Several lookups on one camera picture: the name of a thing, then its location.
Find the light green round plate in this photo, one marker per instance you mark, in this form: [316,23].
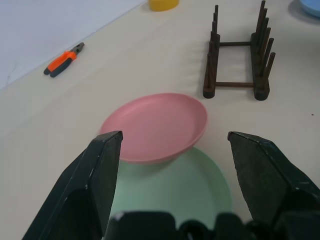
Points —
[175,190]

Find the light blue round plate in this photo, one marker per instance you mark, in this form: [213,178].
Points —
[310,7]

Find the yellow round container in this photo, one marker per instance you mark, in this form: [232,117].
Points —
[163,4]

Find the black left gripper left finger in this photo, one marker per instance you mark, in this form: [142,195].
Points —
[85,190]

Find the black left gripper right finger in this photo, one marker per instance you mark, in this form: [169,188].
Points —
[270,180]

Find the dark wooden dish rack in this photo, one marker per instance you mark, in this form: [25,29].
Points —
[237,55]

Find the pink round plate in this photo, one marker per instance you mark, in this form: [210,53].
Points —
[160,125]

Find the orange and grey pliers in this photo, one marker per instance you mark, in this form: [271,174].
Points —
[63,60]

